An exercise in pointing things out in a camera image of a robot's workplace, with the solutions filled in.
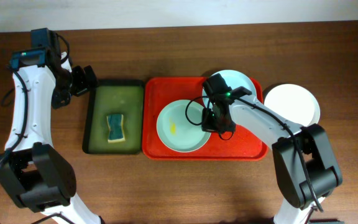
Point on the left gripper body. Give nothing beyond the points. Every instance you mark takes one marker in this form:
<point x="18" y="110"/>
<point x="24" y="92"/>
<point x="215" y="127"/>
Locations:
<point x="81" y="81"/>

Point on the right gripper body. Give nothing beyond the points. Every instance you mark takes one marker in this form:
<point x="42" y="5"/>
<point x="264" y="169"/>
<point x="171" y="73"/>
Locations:
<point x="212" y="124"/>

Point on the pale green plate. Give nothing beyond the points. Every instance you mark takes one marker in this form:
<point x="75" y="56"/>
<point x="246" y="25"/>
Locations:
<point x="176" y="126"/>

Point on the green and yellow sponge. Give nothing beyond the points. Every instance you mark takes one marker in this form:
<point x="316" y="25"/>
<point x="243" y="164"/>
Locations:
<point x="116" y="128"/>

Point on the white plate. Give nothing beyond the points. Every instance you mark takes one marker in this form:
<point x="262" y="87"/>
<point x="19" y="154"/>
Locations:
<point x="293" y="102"/>

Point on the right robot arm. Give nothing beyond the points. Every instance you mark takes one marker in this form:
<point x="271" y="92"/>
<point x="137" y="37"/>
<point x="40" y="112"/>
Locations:
<point x="306" y="168"/>

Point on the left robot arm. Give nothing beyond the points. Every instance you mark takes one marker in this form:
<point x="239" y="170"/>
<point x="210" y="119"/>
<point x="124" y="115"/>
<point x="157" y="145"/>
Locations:
<point x="32" y="172"/>

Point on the red plastic tray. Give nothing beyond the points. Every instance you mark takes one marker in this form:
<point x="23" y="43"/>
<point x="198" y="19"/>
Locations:
<point x="159" y="92"/>

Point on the dark green tray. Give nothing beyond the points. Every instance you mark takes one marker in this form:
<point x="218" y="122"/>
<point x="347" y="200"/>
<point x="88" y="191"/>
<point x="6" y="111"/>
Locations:
<point x="115" y="96"/>

